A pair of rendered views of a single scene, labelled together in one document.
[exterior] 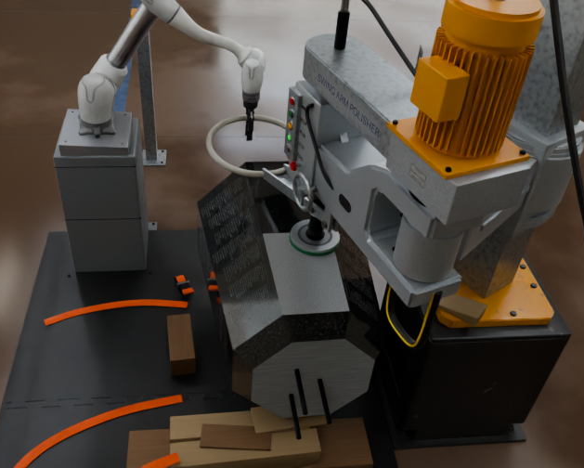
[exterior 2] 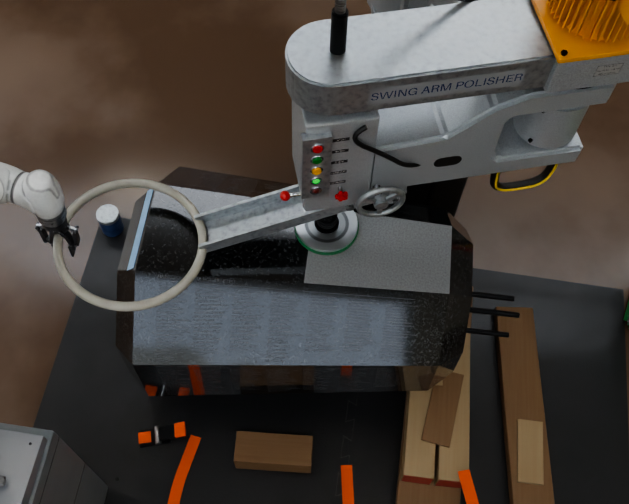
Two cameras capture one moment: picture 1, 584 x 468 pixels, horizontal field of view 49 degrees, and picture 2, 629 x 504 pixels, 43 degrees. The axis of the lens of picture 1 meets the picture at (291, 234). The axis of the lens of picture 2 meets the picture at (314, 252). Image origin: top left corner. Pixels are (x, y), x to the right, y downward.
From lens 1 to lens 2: 221 cm
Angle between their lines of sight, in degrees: 48
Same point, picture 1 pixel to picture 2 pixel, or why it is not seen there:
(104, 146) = (29, 473)
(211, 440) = (444, 433)
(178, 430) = (423, 467)
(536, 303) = not seen: hidden behind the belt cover
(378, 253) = (518, 158)
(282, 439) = not seen: hidden behind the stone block
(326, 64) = (385, 77)
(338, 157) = (412, 137)
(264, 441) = (453, 379)
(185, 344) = (289, 444)
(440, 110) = not seen: outside the picture
